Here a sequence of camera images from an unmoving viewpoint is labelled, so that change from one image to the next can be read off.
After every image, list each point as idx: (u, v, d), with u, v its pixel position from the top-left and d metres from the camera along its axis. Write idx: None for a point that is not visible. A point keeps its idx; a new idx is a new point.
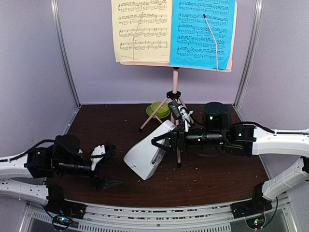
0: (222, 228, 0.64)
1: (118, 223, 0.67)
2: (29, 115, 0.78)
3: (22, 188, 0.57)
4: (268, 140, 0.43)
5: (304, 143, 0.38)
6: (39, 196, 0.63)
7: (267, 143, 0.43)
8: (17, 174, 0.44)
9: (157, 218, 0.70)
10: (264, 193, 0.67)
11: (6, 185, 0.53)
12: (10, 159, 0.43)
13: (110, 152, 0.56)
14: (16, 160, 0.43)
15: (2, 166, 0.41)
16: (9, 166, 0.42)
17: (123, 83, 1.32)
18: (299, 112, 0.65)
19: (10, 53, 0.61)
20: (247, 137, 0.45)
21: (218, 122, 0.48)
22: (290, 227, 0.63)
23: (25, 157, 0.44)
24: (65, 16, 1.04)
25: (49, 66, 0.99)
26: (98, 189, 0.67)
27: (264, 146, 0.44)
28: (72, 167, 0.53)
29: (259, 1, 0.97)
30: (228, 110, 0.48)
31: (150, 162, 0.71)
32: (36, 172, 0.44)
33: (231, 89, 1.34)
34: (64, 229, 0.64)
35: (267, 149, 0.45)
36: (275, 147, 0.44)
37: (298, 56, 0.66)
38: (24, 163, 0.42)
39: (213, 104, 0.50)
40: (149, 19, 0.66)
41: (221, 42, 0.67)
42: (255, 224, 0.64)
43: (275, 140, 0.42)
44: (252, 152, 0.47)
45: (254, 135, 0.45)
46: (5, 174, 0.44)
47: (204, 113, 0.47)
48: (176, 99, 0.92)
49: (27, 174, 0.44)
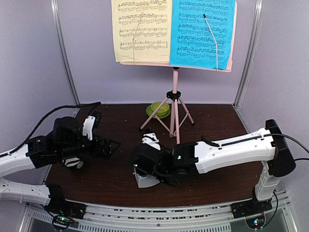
0: (223, 228, 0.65)
1: (118, 223, 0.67)
2: (29, 115, 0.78)
3: (24, 189, 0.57)
4: (213, 156, 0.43)
5: (259, 148, 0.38)
6: (41, 196, 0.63)
7: (213, 160, 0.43)
8: (19, 167, 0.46)
9: (157, 218, 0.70)
10: (258, 198, 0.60)
11: (7, 187, 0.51)
12: (10, 152, 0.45)
13: (99, 115, 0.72)
14: (16, 152, 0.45)
15: (5, 160, 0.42)
16: (11, 158, 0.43)
17: (123, 83, 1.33)
18: (299, 112, 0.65)
19: (10, 54, 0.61)
20: (184, 160, 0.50)
21: (144, 162, 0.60)
22: (290, 227, 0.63)
23: (25, 147, 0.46)
24: (64, 16, 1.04)
25: (49, 66, 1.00)
26: (108, 156, 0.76)
27: (213, 163, 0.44)
28: (74, 148, 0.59)
29: (259, 1, 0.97)
30: (144, 148, 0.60)
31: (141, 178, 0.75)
32: (41, 159, 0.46)
33: (231, 89, 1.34)
34: (64, 229, 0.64)
35: (217, 164, 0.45)
36: (225, 160, 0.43)
37: (298, 56, 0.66)
38: (26, 152, 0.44)
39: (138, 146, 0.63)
40: (149, 19, 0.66)
41: (221, 42, 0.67)
42: (255, 224, 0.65)
43: (222, 155, 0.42)
44: (199, 171, 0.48)
45: (196, 155, 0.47)
46: (5, 170, 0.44)
47: (131, 163, 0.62)
48: (176, 99, 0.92)
49: (29, 164, 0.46)
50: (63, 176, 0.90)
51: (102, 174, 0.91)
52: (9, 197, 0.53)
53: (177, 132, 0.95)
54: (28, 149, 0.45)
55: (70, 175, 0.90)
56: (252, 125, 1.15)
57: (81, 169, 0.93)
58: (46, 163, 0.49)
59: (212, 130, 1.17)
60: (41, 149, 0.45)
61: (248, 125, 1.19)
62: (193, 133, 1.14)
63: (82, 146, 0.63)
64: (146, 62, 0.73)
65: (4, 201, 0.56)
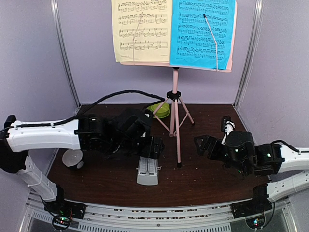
0: (222, 228, 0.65)
1: (118, 224, 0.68)
2: (29, 116, 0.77)
3: (43, 180, 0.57)
4: (295, 159, 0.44)
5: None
6: (50, 193, 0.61)
7: (293, 162, 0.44)
8: (59, 143, 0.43)
9: (157, 218, 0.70)
10: (269, 195, 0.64)
11: (31, 169, 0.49)
12: (53, 123, 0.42)
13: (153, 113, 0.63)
14: (62, 125, 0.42)
15: (47, 131, 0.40)
16: (54, 130, 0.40)
17: (123, 83, 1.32)
18: (300, 113, 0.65)
19: (9, 53, 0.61)
20: (276, 157, 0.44)
21: (245, 151, 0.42)
22: (290, 227, 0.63)
23: (73, 122, 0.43)
24: (65, 16, 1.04)
25: (49, 66, 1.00)
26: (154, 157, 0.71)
27: (289, 165, 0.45)
28: (130, 144, 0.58)
29: (259, 1, 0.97)
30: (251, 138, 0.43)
31: (140, 173, 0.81)
32: (90, 140, 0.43)
33: (231, 89, 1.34)
34: (64, 229, 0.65)
35: (289, 167, 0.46)
36: (298, 166, 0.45)
37: (297, 56, 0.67)
38: (75, 129, 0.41)
39: (233, 133, 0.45)
40: (149, 19, 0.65)
41: (221, 42, 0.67)
42: (255, 224, 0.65)
43: (302, 160, 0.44)
44: (277, 170, 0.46)
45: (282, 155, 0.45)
46: (44, 142, 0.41)
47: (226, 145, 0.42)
48: (176, 99, 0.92)
49: (73, 143, 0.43)
50: (63, 176, 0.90)
51: (102, 174, 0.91)
52: (31, 181, 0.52)
53: (177, 133, 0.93)
54: (77, 126, 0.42)
55: (70, 175, 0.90)
56: (252, 125, 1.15)
57: (81, 169, 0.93)
58: (94, 145, 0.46)
59: (212, 130, 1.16)
60: (95, 130, 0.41)
61: (248, 125, 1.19)
62: (193, 133, 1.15)
63: (135, 143, 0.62)
64: (146, 62, 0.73)
65: (4, 193, 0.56)
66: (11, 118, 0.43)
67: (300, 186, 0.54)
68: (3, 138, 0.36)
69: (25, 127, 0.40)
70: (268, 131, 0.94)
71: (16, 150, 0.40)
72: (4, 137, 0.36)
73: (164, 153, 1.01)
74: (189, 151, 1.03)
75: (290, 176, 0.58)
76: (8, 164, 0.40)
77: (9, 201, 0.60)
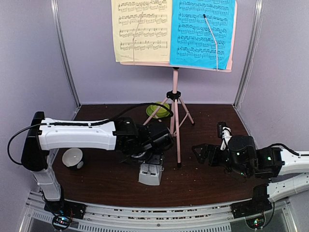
0: (222, 228, 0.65)
1: (118, 224, 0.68)
2: (29, 116, 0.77)
3: (55, 181, 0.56)
4: (295, 163, 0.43)
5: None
6: (56, 193, 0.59)
7: (293, 166, 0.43)
8: (92, 143, 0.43)
9: (157, 218, 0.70)
10: (270, 196, 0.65)
11: (49, 168, 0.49)
12: (91, 124, 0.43)
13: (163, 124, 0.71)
14: (99, 126, 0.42)
15: (84, 131, 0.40)
16: (93, 131, 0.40)
17: (123, 83, 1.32)
18: (300, 113, 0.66)
19: (9, 53, 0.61)
20: (276, 161, 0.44)
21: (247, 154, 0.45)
22: (290, 227, 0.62)
23: (109, 123, 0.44)
24: (65, 16, 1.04)
25: (49, 66, 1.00)
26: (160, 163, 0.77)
27: (289, 168, 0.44)
28: (150, 153, 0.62)
29: (259, 1, 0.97)
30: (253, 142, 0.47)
31: (142, 172, 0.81)
32: (126, 142, 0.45)
33: (231, 90, 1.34)
34: (64, 229, 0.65)
35: (288, 170, 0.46)
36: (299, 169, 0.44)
37: (297, 56, 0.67)
38: (113, 130, 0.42)
39: (237, 137, 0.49)
40: (149, 19, 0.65)
41: (221, 42, 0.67)
42: (255, 224, 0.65)
43: (301, 164, 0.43)
44: (278, 173, 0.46)
45: (282, 159, 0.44)
46: (77, 141, 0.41)
47: (229, 149, 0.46)
48: (176, 99, 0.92)
49: (109, 143, 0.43)
50: (63, 176, 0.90)
51: (102, 174, 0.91)
52: (45, 180, 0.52)
53: (177, 133, 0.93)
54: (115, 128, 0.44)
55: (70, 175, 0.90)
56: (252, 125, 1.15)
57: (82, 169, 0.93)
58: (128, 148, 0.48)
59: (212, 130, 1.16)
60: (132, 133, 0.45)
61: (248, 125, 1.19)
62: (193, 133, 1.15)
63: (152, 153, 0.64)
64: (146, 62, 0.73)
65: (5, 193, 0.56)
66: (40, 115, 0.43)
67: (300, 188, 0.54)
68: (36, 136, 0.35)
69: (60, 125, 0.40)
70: (268, 131, 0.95)
71: (46, 147, 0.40)
72: (37, 134, 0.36)
73: (164, 153, 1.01)
74: (189, 151, 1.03)
75: (292, 177, 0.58)
76: (35, 161, 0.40)
77: (9, 201, 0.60)
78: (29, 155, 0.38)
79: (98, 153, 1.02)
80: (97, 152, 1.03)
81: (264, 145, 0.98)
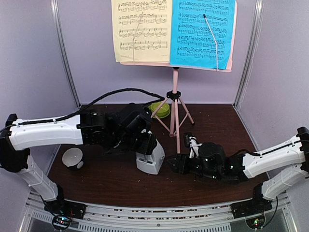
0: (222, 228, 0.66)
1: (119, 224, 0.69)
2: (29, 116, 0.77)
3: (44, 179, 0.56)
4: (256, 164, 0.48)
5: (289, 155, 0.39)
6: (51, 193, 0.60)
7: (257, 166, 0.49)
8: (62, 139, 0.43)
9: (157, 218, 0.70)
10: (264, 195, 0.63)
11: (33, 168, 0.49)
12: (55, 119, 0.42)
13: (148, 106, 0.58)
14: (64, 121, 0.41)
15: (50, 127, 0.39)
16: (58, 126, 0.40)
17: (123, 83, 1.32)
18: (300, 113, 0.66)
19: (9, 53, 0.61)
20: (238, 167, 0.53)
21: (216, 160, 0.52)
22: (290, 227, 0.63)
23: (75, 117, 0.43)
24: (64, 16, 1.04)
25: (49, 66, 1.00)
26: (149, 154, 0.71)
27: (258, 169, 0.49)
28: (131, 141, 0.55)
29: (259, 1, 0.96)
30: (221, 150, 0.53)
31: (138, 159, 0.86)
32: (92, 135, 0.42)
33: (231, 89, 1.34)
34: (64, 229, 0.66)
35: (263, 170, 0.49)
36: (270, 166, 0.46)
37: (297, 56, 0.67)
38: (77, 123, 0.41)
39: (206, 144, 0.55)
40: (149, 19, 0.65)
41: (221, 42, 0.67)
42: (255, 224, 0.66)
43: (264, 162, 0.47)
44: (247, 176, 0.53)
45: (243, 164, 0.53)
46: (47, 138, 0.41)
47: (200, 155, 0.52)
48: (176, 99, 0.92)
49: (76, 137, 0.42)
50: (62, 176, 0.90)
51: (101, 173, 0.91)
52: (32, 180, 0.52)
53: (177, 133, 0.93)
54: (79, 120, 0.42)
55: (70, 175, 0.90)
56: (252, 125, 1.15)
57: (81, 169, 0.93)
58: (98, 140, 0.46)
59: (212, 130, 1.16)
60: (97, 124, 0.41)
61: (248, 125, 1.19)
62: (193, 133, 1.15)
63: (135, 139, 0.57)
64: (145, 62, 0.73)
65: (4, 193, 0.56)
66: (12, 116, 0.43)
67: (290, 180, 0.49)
68: (6, 136, 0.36)
69: (27, 124, 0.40)
70: (268, 131, 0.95)
71: (19, 147, 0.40)
72: (6, 135, 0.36)
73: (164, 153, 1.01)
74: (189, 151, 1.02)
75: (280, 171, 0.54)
76: (11, 163, 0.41)
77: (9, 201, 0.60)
78: (4, 158, 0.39)
79: (98, 153, 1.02)
80: (96, 152, 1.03)
81: (265, 145, 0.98)
